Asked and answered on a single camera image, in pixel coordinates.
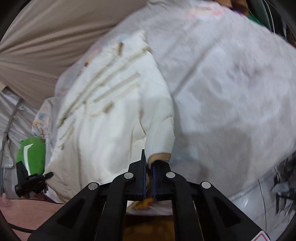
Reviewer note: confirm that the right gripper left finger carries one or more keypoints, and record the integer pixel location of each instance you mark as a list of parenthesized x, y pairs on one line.
[(97, 212)]

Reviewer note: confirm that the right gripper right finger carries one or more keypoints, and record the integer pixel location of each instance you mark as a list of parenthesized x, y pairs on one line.
[(201, 211)]

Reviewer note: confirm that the cream quilted jacket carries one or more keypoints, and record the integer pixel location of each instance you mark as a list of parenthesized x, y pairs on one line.
[(118, 109)]

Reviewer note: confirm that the green plush pillow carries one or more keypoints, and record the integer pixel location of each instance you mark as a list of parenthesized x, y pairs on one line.
[(31, 156)]

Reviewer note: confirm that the silver wardrobe cover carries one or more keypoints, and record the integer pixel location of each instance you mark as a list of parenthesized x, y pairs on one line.
[(16, 121)]

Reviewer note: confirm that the grey printed fleece blanket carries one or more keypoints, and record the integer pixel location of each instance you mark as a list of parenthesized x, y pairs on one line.
[(232, 83)]

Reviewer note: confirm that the beige curtain fabric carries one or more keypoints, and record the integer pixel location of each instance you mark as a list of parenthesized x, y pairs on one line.
[(47, 37)]

